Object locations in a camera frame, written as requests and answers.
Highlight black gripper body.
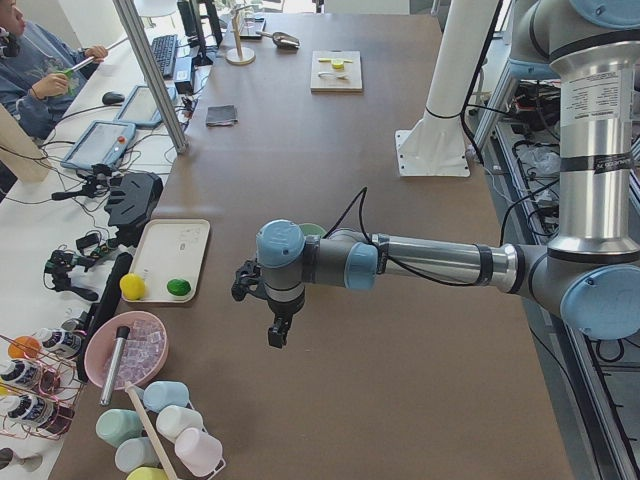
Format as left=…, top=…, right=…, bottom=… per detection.
left=231, top=260, right=265, bottom=301

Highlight white plastic spoon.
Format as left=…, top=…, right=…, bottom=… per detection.
left=317, top=71, right=349, bottom=80

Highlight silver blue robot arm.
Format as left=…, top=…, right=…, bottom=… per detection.
left=231, top=1, right=639, bottom=348

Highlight light green bowl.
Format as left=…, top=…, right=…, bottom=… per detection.
left=299, top=223, right=327, bottom=238

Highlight pink bowl with ice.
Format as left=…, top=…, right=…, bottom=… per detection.
left=84, top=311, right=168, bottom=390

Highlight green lime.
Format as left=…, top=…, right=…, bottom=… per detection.
left=166, top=278, right=192, bottom=297

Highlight cream plastic tray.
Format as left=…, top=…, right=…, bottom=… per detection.
left=121, top=219, right=210, bottom=303

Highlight light blue cup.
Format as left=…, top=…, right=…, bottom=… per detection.
left=143, top=381, right=190, bottom=413

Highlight white cup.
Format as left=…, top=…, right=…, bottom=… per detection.
left=156, top=405, right=204, bottom=443

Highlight metal muddler tool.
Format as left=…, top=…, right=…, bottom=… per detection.
left=99, top=326, right=130, bottom=407

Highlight pink cup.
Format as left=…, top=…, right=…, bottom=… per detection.
left=174, top=427, right=226, bottom=477

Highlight black device stand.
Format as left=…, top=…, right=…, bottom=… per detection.
left=104, top=172, right=163, bottom=249

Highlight wooden stirring stick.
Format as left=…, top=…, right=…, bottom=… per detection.
left=124, top=382, right=178, bottom=480

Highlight dark grey cloth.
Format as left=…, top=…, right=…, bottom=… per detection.
left=205, top=105, right=238, bottom=127

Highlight pale teal cup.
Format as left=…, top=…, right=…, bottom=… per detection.
left=115, top=437, right=160, bottom=473

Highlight mint green cup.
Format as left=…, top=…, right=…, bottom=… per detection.
left=95, top=409, right=143, bottom=448

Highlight yellow cup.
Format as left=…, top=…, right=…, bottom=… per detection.
left=126, top=466, right=168, bottom=480

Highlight near blue teach pendant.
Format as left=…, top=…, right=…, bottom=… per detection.
left=61, top=121, right=136, bottom=171

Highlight blue teach pendant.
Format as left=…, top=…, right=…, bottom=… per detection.
left=61, top=121, right=136, bottom=171
left=114, top=85, right=162, bottom=129

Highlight far blue teach pendant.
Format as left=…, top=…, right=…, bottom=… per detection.
left=114, top=85, right=162, bottom=129

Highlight wooden mug tree stand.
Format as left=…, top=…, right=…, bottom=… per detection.
left=225, top=5, right=256, bottom=66

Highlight black computer mouse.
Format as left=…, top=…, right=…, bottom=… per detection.
left=101, top=91, right=125, bottom=106

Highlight yellow plastic knife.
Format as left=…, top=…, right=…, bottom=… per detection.
left=318, top=57, right=352, bottom=69

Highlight wooden cutting board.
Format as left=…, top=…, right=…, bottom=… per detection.
left=310, top=50, right=363, bottom=93

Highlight orange fruit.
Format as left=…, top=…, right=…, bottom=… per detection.
left=8, top=336, right=41, bottom=359

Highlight metal scoop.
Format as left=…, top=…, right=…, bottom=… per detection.
left=258, top=31, right=300, bottom=50

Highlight black keyboard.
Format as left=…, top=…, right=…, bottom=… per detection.
left=151, top=34, right=178, bottom=78

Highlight black monitor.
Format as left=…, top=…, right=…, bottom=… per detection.
left=177, top=0, right=223, bottom=66

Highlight seated person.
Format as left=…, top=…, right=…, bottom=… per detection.
left=1, top=1, right=108, bottom=140

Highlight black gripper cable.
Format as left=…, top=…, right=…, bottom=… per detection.
left=330, top=186, right=482, bottom=288

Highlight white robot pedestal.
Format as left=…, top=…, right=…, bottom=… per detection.
left=395, top=0, right=501, bottom=177

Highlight copper wire bottle rack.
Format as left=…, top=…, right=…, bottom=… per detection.
left=1, top=336, right=83, bottom=441

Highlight aluminium frame post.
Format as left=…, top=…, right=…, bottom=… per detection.
left=113, top=0, right=188, bottom=154

